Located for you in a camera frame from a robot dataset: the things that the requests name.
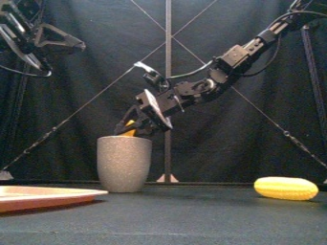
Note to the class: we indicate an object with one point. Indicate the yellow can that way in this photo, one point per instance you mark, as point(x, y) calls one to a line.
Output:
point(130, 129)

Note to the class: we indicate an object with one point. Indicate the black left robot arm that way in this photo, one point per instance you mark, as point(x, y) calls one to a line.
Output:
point(30, 6)

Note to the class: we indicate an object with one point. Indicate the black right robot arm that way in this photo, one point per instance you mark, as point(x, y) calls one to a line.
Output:
point(238, 57)

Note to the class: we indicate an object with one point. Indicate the grey speckled bowl cup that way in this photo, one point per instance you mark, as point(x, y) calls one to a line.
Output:
point(124, 164)

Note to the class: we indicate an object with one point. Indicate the pink orange flat plate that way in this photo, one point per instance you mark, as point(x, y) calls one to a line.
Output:
point(43, 196)

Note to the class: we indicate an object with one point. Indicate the yellow toy corn cob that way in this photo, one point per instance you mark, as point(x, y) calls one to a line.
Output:
point(286, 188)

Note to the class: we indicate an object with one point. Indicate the black vertical frame pole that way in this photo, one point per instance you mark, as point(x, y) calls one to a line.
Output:
point(168, 95)

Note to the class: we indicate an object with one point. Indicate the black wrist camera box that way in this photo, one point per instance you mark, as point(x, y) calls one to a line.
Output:
point(152, 76)

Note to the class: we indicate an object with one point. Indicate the black side frame post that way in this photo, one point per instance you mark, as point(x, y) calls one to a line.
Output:
point(315, 79)

